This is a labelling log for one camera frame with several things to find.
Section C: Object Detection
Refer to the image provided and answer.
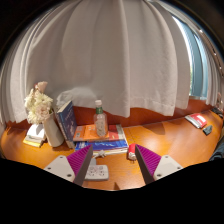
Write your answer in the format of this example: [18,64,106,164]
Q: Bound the orange book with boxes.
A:
[72,123,125,142]

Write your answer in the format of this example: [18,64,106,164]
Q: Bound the white vase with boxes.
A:
[42,111,65,148]

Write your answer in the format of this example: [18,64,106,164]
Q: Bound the clear bottle with green label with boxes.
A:
[93,99,109,138]

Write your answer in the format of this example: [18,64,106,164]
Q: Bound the white and pink flower bouquet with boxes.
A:
[24,80,54,125]

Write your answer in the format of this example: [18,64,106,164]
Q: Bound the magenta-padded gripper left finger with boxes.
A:
[43,144,94,187]

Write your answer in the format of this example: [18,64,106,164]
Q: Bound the red and white charger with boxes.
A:
[127,143,138,162]

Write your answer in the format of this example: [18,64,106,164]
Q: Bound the white power strip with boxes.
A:
[84,158,110,182]

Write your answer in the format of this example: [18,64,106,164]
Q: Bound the upright blue book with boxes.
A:
[54,100,78,149]

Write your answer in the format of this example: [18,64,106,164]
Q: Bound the white power strip cable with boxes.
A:
[90,149,129,160]

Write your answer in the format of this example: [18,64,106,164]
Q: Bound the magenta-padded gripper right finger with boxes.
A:
[134,144,183,185]

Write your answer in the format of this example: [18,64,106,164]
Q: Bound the red booklet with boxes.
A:
[184,113,208,129]

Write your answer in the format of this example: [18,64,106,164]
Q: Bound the dark bag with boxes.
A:
[209,133,224,163]

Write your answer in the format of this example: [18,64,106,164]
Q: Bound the yellow book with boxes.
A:
[22,134,44,148]

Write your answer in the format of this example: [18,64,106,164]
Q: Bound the white book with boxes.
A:
[26,123,47,141]

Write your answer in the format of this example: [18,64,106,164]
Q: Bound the white curtain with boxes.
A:
[0,0,215,125]

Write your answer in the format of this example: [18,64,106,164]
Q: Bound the small dark grey object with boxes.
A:
[202,124,214,136]

